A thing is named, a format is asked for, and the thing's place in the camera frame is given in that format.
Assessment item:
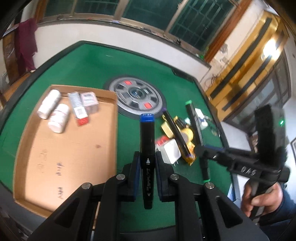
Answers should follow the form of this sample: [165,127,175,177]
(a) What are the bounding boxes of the black marker blue cap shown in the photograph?
[140,113,156,209]

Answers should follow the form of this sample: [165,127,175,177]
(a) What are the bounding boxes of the white pink medicine box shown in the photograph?
[80,92,99,114]

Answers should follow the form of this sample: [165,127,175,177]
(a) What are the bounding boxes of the maroon cloth on chair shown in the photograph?
[15,18,38,72]

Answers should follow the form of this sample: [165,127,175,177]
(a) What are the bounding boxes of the white blue medicine box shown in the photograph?
[195,108,208,130]

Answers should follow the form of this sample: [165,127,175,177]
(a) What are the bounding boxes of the long silver barcode box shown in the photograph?
[68,92,89,126]

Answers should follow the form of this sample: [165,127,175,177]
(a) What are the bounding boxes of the window with wooden frame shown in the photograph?
[34,0,251,62]

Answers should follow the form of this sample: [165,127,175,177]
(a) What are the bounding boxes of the yellow tape roll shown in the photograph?
[161,121,175,138]

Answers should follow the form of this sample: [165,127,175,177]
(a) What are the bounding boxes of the yellow cheese cracker packet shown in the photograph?
[173,116,197,166]

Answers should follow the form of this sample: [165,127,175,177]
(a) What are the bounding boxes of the white charger plug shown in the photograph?
[159,138,181,165]

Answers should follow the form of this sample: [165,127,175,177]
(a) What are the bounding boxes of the red hooks plastic package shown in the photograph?
[155,135,170,149]

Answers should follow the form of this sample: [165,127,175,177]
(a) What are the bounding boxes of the person right hand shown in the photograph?
[241,181,283,217]

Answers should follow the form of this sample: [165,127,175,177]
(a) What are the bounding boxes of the round tire pattern mat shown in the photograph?
[103,75,167,120]

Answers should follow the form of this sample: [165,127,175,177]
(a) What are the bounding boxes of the yellow wooden cabinet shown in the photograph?
[206,11,289,121]

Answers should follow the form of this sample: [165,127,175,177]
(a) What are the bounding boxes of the black marker purple caps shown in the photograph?
[162,108,192,159]

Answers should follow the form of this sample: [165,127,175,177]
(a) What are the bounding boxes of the white pill bottle red label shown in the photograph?
[48,103,70,133]

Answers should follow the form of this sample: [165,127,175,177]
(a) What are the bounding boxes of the black marker green caps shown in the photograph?
[185,100,211,183]

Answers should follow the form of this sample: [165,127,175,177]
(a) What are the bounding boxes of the cardboard tray box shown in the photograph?
[13,85,118,217]

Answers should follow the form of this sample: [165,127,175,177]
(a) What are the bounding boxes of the plain white bottle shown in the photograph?
[37,89,61,120]

